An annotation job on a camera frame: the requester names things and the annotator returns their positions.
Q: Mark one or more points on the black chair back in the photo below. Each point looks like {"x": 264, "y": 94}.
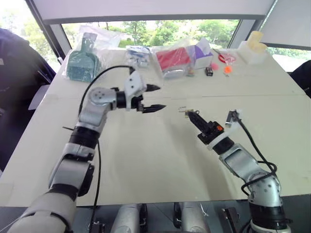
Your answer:
{"x": 301, "y": 77}

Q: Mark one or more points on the red package in plastic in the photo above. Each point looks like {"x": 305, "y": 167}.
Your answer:
{"x": 173, "y": 60}

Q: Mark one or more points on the clear bag with blue items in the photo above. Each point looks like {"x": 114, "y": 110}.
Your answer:
{"x": 137, "y": 57}

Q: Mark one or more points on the teal dustpan in plastic bag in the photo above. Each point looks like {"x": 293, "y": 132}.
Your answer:
{"x": 82, "y": 63}

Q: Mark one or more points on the pink round object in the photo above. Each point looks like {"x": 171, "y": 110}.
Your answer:
{"x": 215, "y": 66}

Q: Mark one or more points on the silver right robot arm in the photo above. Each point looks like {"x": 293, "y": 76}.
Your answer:
{"x": 243, "y": 165}

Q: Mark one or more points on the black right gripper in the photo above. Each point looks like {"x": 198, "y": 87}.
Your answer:
{"x": 211, "y": 132}

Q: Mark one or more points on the small black box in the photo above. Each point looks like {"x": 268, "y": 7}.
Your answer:
{"x": 209, "y": 71}

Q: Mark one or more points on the brass padlock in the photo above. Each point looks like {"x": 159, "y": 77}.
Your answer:
{"x": 187, "y": 113}

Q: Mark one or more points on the clear bag with red items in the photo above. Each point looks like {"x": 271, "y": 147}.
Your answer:
{"x": 226, "y": 57}

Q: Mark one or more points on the white and yellow plastic object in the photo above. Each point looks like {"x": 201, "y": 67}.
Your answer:
{"x": 252, "y": 53}

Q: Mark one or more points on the small colourful toy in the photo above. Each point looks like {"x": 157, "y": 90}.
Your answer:
{"x": 190, "y": 72}

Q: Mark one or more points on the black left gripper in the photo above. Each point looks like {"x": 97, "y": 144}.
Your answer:
{"x": 138, "y": 103}

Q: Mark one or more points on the purple and white tissue box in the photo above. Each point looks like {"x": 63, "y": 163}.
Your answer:
{"x": 201, "y": 54}

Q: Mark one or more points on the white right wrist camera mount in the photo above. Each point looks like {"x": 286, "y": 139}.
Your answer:
{"x": 233, "y": 120}

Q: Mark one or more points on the pale yellow foam piece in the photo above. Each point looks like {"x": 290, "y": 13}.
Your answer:
{"x": 255, "y": 40}

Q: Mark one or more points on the black metal bracket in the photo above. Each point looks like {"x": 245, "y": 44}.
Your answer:
{"x": 230, "y": 216}

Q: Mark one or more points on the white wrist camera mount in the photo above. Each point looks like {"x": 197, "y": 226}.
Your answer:
{"x": 233, "y": 120}
{"x": 132, "y": 88}

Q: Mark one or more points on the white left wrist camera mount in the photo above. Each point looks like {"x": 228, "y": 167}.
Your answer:
{"x": 132, "y": 88}

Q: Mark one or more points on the person in dark jacket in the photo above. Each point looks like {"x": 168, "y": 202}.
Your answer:
{"x": 19, "y": 85}

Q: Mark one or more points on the grey rounded shape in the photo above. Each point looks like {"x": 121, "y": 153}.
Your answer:
{"x": 194, "y": 218}
{"x": 127, "y": 218}

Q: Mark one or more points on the orange round object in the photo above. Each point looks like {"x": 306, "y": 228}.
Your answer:
{"x": 228, "y": 70}

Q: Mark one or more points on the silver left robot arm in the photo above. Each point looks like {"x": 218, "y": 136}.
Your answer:
{"x": 73, "y": 170}

